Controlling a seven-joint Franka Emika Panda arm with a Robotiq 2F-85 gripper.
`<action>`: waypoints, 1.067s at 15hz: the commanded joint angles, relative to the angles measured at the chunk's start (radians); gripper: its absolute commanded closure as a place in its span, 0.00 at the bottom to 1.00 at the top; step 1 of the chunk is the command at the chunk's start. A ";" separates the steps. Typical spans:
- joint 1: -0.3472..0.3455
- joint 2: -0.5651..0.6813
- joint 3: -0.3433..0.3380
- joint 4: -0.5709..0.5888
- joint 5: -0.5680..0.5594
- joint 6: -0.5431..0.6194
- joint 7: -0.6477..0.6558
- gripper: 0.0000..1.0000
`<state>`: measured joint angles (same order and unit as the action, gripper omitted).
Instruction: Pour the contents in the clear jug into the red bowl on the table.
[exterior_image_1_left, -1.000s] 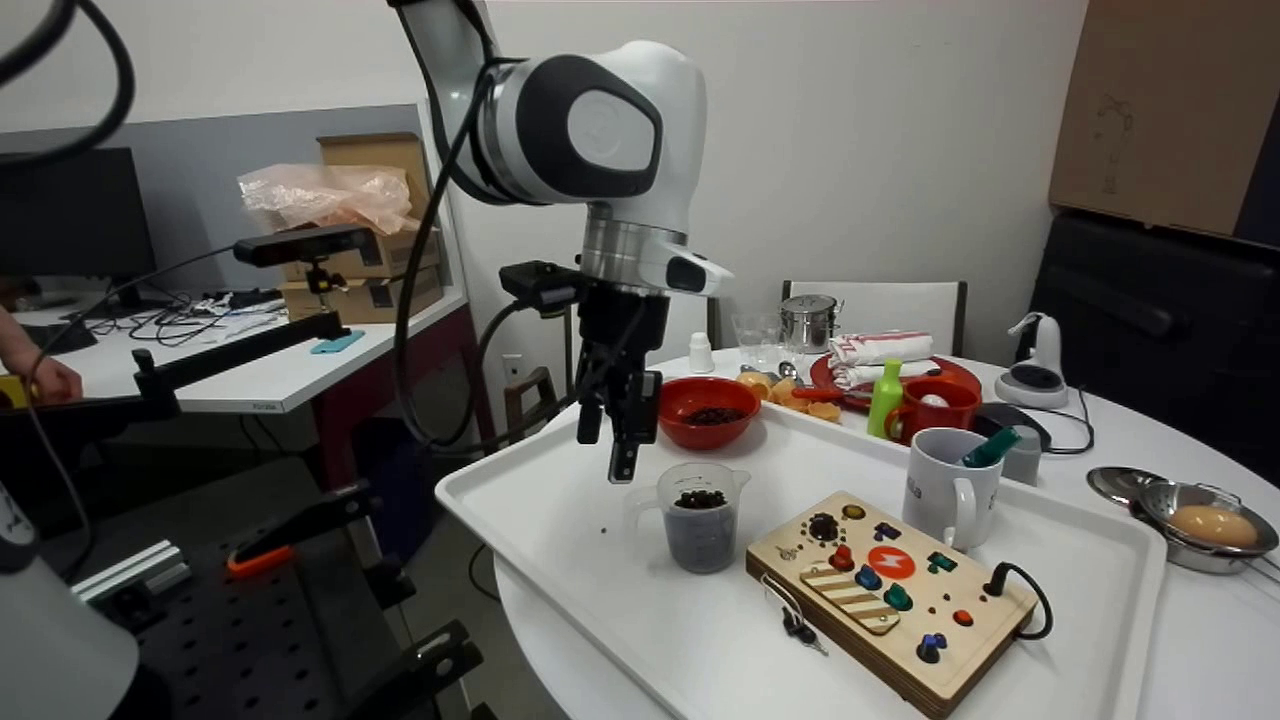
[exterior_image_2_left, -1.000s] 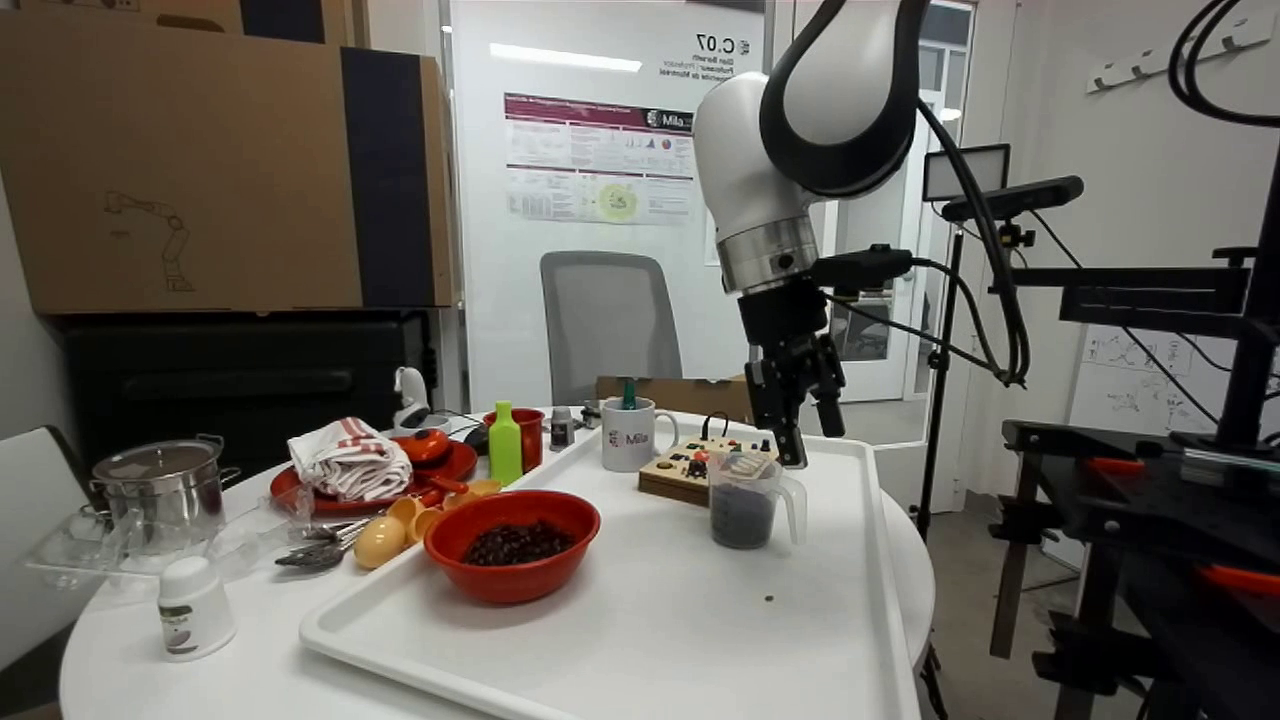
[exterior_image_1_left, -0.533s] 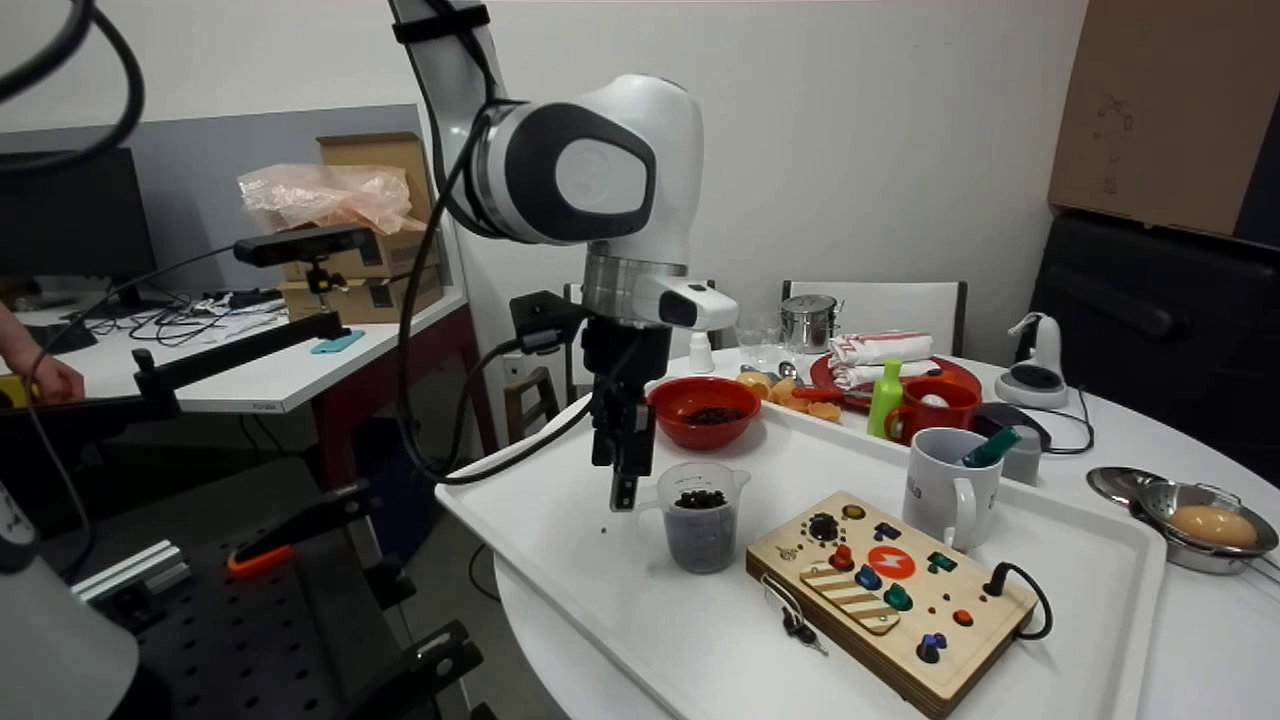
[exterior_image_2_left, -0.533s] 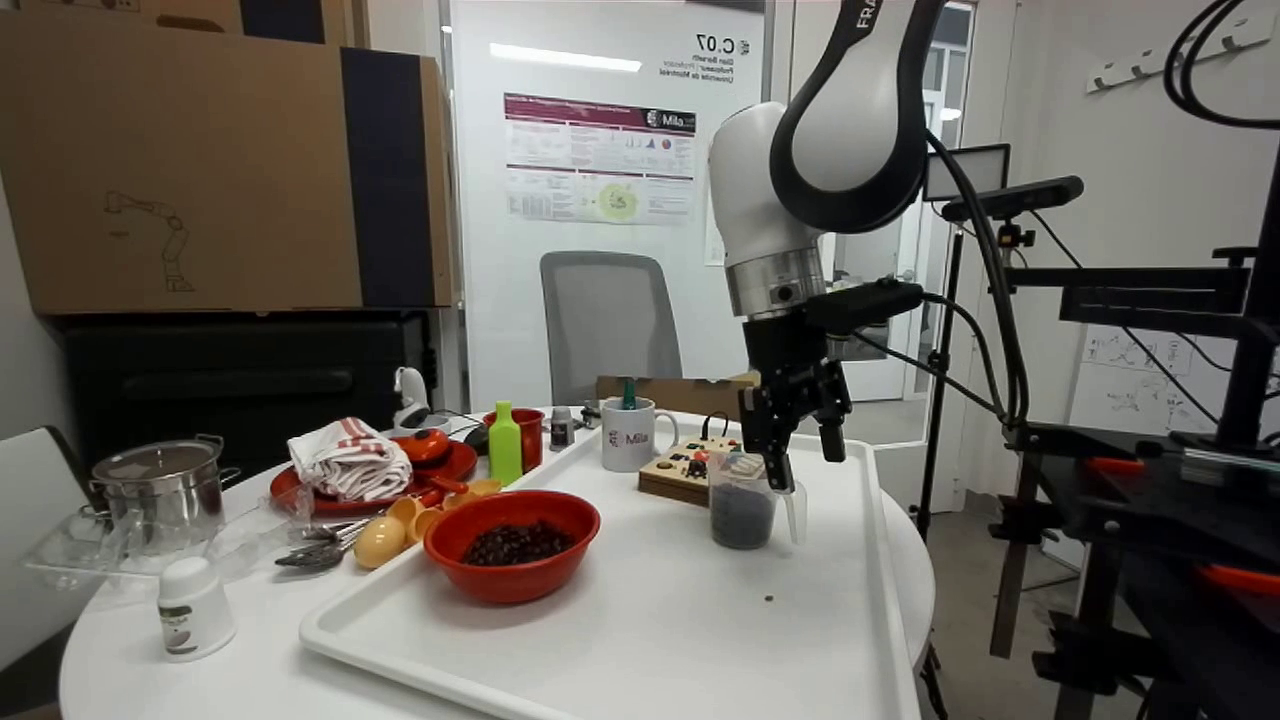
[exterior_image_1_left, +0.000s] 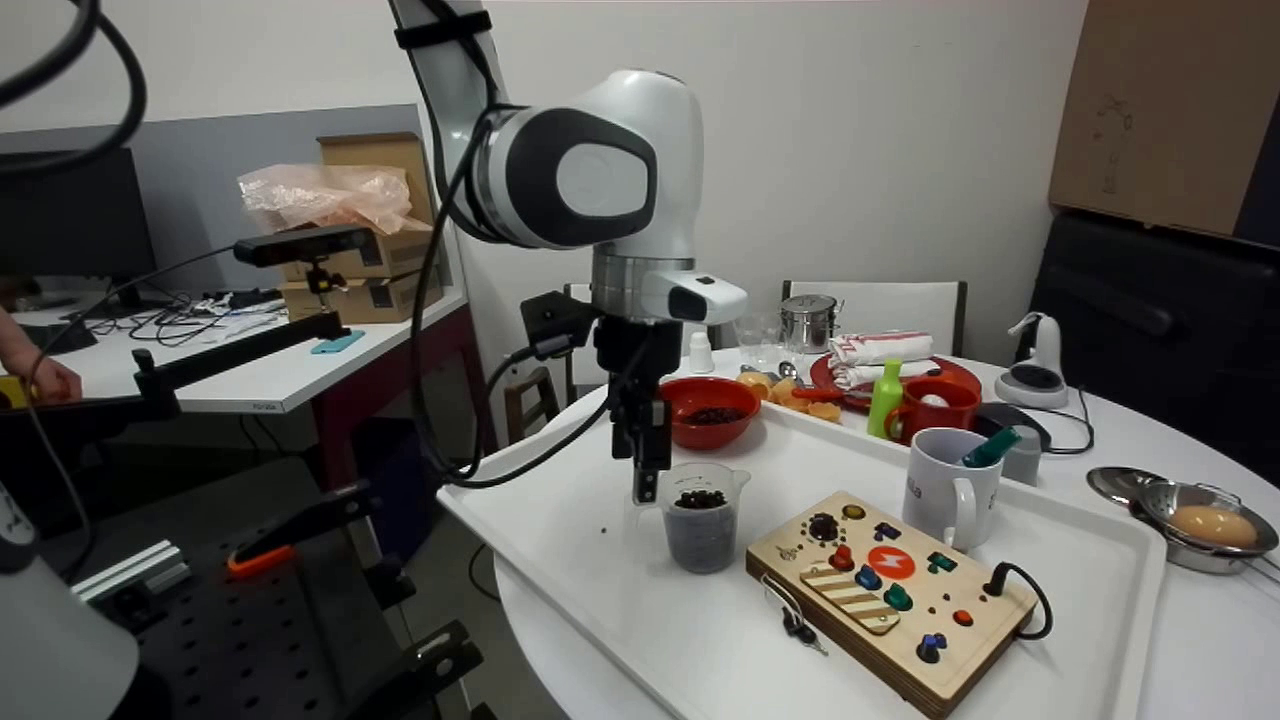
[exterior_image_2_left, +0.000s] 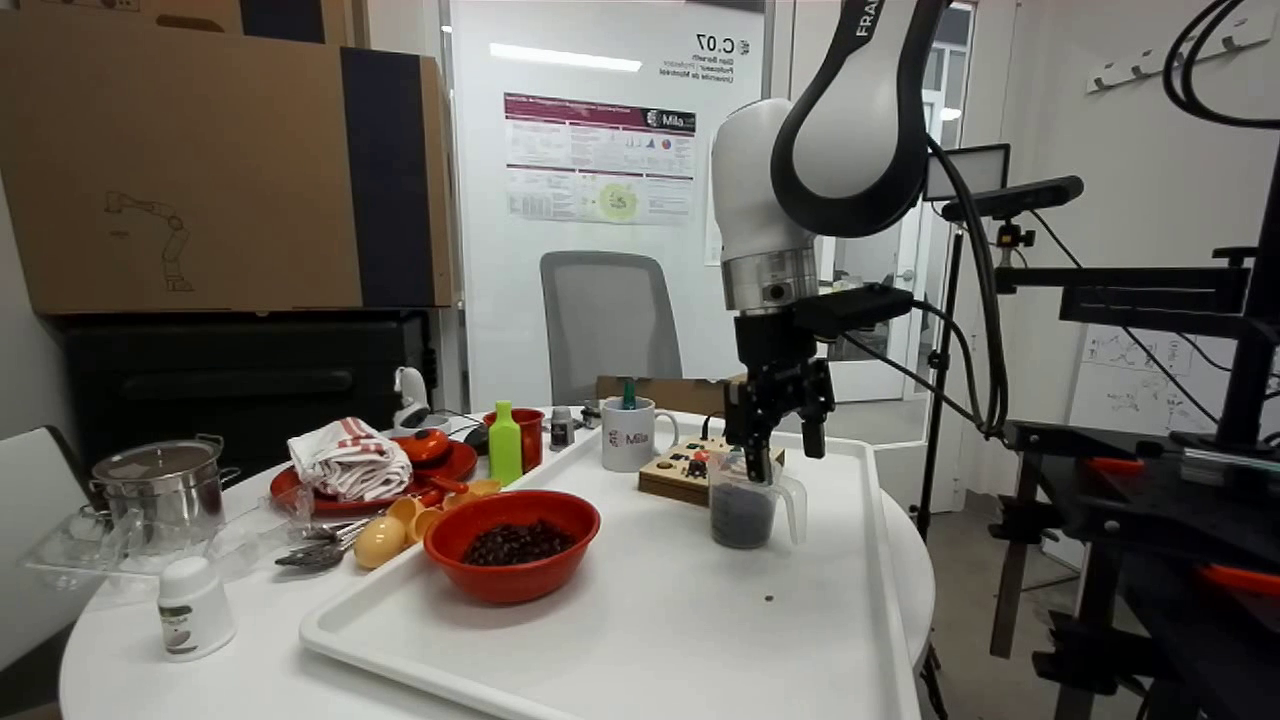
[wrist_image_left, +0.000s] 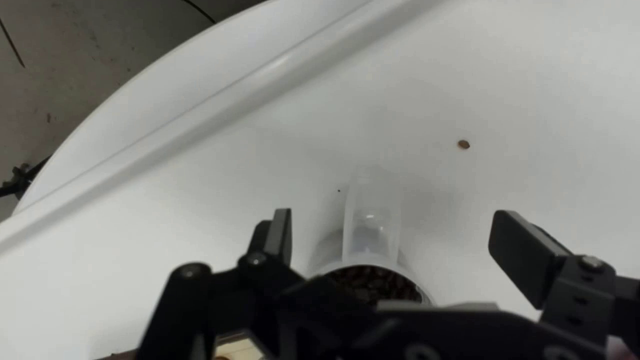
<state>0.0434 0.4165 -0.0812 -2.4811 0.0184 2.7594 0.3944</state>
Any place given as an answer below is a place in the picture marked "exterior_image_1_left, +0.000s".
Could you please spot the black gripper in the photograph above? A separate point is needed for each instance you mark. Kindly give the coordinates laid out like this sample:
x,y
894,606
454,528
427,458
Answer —
x,y
631,367

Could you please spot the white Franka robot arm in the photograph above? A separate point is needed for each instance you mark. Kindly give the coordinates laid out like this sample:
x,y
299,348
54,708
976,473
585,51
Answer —
x,y
585,173

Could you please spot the person's forearm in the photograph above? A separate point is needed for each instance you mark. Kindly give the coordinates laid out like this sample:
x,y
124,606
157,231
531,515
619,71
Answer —
x,y
13,346

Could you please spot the red bowl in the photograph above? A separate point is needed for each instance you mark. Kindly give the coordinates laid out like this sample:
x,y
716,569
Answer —
x,y
708,418

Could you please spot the person's hand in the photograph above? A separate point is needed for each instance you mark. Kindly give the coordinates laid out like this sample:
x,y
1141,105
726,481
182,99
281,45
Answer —
x,y
58,385

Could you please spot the yellow toy food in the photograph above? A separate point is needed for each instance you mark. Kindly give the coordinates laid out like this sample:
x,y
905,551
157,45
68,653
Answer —
x,y
759,385

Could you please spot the white plastic tray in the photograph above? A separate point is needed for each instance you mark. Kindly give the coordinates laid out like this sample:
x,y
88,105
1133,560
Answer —
x,y
625,584

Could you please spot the orange toy food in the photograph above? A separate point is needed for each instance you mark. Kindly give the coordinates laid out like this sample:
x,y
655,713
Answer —
x,y
811,403

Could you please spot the clear glass jar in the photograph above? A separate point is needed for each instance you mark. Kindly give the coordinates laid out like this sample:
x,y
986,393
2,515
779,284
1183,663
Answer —
x,y
811,324

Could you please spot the green squeeze bottle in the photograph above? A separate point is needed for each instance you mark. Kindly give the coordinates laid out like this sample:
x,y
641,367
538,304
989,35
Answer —
x,y
884,403

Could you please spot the wooden busy board toy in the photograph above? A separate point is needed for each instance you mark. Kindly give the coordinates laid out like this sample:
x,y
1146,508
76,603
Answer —
x,y
880,603

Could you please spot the white Mila mug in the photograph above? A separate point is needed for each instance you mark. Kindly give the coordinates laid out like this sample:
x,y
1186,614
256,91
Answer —
x,y
941,492

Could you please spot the red cup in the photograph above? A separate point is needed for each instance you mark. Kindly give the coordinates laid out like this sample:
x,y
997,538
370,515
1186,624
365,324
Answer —
x,y
941,404

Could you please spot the small cardboard box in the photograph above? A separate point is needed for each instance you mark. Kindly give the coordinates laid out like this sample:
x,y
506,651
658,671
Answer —
x,y
387,274

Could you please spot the teal flat tool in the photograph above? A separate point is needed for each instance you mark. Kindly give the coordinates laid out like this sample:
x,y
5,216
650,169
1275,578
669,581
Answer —
x,y
339,340

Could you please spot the black and orange clamp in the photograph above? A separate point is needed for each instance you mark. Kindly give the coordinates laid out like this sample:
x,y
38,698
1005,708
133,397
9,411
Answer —
x,y
301,527

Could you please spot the green marker pen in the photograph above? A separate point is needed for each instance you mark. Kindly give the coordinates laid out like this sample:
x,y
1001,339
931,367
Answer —
x,y
989,451

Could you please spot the small grey cup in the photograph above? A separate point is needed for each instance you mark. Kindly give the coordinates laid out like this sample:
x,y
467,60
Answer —
x,y
1027,453

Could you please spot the white desk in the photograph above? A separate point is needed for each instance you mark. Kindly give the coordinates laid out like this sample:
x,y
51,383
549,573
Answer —
x,y
255,383

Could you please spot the pink plastic bag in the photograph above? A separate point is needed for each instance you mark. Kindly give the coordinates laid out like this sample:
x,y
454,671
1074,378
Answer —
x,y
325,197

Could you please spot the white round desk device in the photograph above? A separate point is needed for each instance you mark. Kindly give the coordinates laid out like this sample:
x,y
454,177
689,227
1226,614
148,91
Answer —
x,y
1035,383

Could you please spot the black perforated workbench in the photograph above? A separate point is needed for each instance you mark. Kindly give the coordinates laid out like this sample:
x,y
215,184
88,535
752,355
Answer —
x,y
255,642

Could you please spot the metal strainer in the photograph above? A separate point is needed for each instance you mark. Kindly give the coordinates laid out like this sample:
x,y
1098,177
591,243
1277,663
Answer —
x,y
1141,491

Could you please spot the black cabinet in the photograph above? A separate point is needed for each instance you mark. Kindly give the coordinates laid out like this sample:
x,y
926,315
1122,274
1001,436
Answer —
x,y
1172,334

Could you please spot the beige egg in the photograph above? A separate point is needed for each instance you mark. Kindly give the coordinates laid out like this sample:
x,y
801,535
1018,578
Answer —
x,y
1208,527

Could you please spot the black monitor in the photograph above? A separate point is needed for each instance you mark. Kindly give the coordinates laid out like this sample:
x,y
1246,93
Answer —
x,y
72,220

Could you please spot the white rounded cover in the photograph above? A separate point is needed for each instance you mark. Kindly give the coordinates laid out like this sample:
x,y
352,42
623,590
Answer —
x,y
54,642

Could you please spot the large cardboard box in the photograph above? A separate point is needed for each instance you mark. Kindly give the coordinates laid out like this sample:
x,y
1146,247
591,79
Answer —
x,y
1161,105

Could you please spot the black stereo camera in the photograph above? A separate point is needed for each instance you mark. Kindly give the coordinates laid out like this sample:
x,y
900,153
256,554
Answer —
x,y
304,247

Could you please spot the black camera mount beam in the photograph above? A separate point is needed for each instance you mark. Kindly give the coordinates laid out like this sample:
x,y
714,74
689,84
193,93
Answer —
x,y
233,359

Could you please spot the aluminium rail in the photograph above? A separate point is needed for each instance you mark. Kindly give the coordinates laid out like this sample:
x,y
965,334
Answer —
x,y
124,569

